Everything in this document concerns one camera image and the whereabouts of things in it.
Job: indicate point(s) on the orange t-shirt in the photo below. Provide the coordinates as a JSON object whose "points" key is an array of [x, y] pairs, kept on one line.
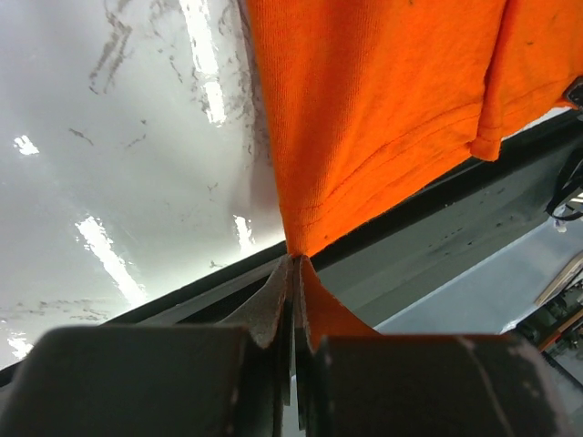
{"points": [[370, 101]]}

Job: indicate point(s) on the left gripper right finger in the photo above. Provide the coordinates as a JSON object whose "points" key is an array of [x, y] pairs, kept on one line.
{"points": [[317, 314]]}

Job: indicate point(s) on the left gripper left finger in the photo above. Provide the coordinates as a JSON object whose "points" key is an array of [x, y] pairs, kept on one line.
{"points": [[256, 358]]}

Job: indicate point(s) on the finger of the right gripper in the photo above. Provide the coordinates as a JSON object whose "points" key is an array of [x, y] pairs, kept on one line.
{"points": [[574, 93]]}

